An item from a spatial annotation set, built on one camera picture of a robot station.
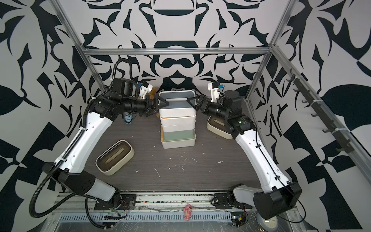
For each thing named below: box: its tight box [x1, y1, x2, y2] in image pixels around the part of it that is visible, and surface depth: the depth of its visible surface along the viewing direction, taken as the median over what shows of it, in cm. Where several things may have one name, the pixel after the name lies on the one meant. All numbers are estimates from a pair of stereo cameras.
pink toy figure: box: [183, 203, 193, 221], surface depth 71 cm
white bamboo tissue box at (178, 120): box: [159, 114, 197, 127], surface depth 72 cm
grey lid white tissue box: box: [158, 90, 197, 118], surface depth 70 cm
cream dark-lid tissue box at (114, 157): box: [95, 139, 136, 176], surface depth 85 cm
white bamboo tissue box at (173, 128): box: [161, 122, 196, 133], surface depth 78 cm
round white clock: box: [256, 212, 279, 232], surface depth 67 cm
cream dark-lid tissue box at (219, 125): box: [206, 116, 233, 140], surface depth 98 cm
